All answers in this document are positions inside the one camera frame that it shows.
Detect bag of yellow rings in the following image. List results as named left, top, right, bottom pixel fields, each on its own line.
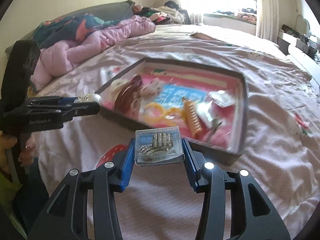
left=139, top=102, right=185, bottom=127

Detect grey padded headboard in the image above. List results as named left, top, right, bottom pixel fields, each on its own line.
left=4, top=0, right=136, bottom=61

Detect polka dot fabric bow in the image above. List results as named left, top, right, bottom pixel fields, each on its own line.
left=135, top=78, right=165, bottom=103

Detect dark floral duvet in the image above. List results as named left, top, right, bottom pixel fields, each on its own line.
left=32, top=14, right=119, bottom=49

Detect cream white claw clip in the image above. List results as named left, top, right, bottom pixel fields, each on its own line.
left=110, top=79, right=129, bottom=98

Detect person left hand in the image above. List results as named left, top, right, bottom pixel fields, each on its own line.
left=1, top=131, right=36, bottom=175

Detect heart shaped mirror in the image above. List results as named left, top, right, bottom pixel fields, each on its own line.
left=295, top=15, right=310, bottom=37

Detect dark red hair clip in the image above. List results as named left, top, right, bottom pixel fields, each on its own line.
left=113, top=75, right=143, bottom=114

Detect clear bag red earrings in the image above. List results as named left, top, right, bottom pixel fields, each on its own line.
left=195, top=101, right=222, bottom=133

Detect beige spiral hair tie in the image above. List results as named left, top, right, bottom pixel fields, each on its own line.
left=182, top=96, right=205, bottom=139

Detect pearl flower hair clip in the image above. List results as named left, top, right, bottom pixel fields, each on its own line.
left=74, top=92, right=102, bottom=105

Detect dark shallow cardboard box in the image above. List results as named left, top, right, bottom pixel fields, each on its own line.
left=94, top=56, right=250, bottom=167

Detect pink fluffy pompom clip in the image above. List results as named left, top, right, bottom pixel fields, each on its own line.
left=208, top=126, right=232, bottom=148

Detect pile of clothes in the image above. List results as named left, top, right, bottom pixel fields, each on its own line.
left=132, top=1, right=191, bottom=25

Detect cream window curtain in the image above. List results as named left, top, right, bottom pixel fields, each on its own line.
left=256, top=0, right=279, bottom=43

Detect clear case with hairpins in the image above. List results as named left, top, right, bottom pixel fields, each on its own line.
left=135, top=126, right=185, bottom=166

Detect pink quilted blanket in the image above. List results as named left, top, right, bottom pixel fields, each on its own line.
left=30, top=15, right=156, bottom=92

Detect white vanity desk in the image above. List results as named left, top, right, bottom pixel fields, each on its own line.
left=277, top=29, right=319, bottom=94

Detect clothes on window sill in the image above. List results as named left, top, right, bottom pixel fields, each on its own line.
left=214, top=8, right=257, bottom=24

